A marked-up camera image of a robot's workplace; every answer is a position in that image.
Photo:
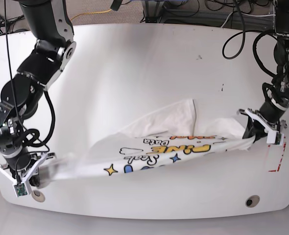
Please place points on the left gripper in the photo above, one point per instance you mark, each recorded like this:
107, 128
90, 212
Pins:
275, 105

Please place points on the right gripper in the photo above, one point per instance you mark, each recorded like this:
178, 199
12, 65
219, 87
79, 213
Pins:
14, 141

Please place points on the white printed T-shirt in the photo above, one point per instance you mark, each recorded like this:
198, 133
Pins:
163, 137

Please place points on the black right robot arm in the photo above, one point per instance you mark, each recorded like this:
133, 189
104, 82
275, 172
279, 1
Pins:
49, 22

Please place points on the red tape rectangle marker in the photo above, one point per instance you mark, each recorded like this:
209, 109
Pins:
274, 158

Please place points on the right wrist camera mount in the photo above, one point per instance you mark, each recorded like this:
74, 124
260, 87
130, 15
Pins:
19, 178

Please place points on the left table cable grommet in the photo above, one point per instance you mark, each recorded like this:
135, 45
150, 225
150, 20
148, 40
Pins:
38, 196

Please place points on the table cable grommet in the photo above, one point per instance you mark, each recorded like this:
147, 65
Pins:
252, 201
38, 196

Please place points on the right table cable grommet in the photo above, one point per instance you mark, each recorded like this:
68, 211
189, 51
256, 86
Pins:
252, 201

